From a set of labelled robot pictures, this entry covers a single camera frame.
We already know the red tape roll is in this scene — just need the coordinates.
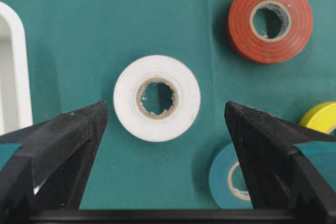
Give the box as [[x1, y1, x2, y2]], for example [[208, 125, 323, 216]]
[[228, 0, 313, 64]]

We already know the yellow tape roll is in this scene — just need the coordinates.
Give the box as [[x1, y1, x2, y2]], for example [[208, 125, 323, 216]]
[[299, 102, 335, 134]]

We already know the green table cloth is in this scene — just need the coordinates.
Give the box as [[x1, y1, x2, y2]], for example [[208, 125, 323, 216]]
[[1, 0, 335, 209]]

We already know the green tape roll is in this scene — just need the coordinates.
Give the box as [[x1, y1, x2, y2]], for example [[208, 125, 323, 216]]
[[208, 144, 253, 209]]

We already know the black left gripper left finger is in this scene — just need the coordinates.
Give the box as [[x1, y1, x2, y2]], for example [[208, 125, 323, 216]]
[[1, 101, 108, 223]]

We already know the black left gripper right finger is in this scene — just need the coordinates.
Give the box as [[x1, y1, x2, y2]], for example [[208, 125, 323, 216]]
[[224, 101, 335, 223]]

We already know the white tape roll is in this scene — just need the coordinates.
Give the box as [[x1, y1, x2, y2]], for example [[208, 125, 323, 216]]
[[113, 55, 201, 142]]

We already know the white rectangular plastic case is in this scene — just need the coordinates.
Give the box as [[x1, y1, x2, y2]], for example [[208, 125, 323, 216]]
[[1, 2, 33, 135]]

